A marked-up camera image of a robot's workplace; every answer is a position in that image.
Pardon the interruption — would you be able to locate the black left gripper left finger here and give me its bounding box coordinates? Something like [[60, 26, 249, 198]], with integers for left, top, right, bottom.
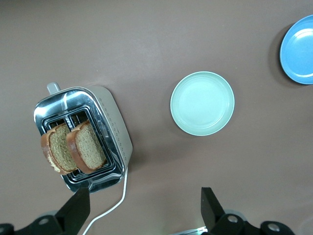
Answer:
[[0, 187, 91, 235]]

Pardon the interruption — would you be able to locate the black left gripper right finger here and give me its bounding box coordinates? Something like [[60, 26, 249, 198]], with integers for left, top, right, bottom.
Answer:
[[201, 187, 297, 235]]

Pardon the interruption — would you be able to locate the brown toast bread slice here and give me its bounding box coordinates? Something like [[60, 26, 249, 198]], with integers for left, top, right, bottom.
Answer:
[[40, 122, 79, 175], [66, 119, 108, 174]]

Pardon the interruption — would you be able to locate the green plate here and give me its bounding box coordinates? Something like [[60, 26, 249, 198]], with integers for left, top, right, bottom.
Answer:
[[170, 71, 236, 137]]

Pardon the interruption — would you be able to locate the blue plate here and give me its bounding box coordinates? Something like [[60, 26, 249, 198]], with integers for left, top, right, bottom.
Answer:
[[279, 14, 313, 85]]

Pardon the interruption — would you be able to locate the beige and chrome toaster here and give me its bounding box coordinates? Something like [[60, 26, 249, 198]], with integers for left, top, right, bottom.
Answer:
[[33, 82, 134, 194]]

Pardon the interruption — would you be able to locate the white toaster power cable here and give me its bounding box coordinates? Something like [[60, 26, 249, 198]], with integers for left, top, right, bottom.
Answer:
[[82, 167, 129, 235]]

